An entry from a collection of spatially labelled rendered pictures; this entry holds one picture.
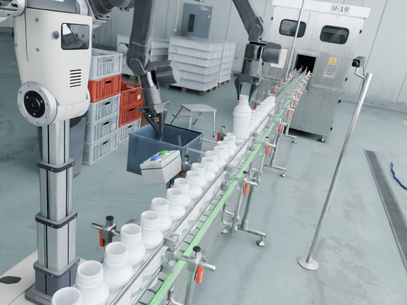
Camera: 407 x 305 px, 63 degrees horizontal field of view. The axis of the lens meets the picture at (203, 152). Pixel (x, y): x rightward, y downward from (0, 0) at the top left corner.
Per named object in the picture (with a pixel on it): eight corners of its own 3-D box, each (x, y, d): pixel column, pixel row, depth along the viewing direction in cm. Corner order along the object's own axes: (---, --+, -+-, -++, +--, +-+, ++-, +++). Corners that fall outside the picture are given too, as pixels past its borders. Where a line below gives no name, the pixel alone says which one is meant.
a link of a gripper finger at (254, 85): (238, 98, 129) (243, 74, 126) (256, 101, 127) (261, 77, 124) (234, 100, 123) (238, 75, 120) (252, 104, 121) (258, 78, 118)
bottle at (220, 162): (216, 188, 118) (225, 144, 112) (222, 196, 113) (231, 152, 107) (200, 188, 116) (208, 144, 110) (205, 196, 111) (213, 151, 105)
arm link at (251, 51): (248, 40, 121) (245, 40, 116) (267, 43, 119) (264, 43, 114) (244, 60, 124) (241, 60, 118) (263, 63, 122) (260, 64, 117)
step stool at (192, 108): (193, 124, 541) (197, 99, 526) (214, 137, 495) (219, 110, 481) (168, 125, 515) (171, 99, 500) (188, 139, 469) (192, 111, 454)
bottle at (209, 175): (187, 204, 105) (194, 155, 99) (204, 202, 108) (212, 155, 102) (194, 213, 100) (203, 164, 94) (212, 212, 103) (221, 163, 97)
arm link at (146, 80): (141, 69, 108) (133, 70, 103) (160, 65, 106) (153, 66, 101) (146, 90, 110) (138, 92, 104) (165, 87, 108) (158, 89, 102)
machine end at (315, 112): (329, 144, 549) (370, 8, 474) (247, 125, 586) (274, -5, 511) (328, 124, 692) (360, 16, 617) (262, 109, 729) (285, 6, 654)
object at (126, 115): (119, 127, 401) (120, 110, 394) (89, 120, 410) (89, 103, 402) (142, 117, 457) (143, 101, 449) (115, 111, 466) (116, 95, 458)
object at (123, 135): (117, 145, 409) (119, 127, 401) (88, 137, 418) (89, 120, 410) (140, 132, 464) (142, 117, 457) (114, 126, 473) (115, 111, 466)
